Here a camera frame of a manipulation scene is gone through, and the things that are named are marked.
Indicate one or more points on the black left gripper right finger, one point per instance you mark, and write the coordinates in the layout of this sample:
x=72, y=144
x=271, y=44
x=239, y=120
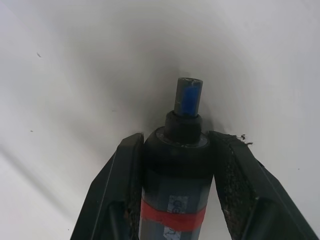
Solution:
x=257, y=195

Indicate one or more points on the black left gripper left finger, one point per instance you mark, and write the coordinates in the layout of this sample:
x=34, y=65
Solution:
x=110, y=190

